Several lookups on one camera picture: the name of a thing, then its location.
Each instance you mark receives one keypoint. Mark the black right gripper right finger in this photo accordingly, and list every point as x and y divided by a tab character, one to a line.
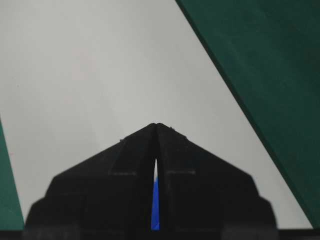
203	197

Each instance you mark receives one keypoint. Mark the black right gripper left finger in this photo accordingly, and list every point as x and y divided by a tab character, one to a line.
106	197

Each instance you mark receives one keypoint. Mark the small blue plastic gear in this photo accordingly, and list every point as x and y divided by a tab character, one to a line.
155	212

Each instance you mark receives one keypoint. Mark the white rectangular board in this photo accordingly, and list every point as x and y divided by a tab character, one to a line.
77	76

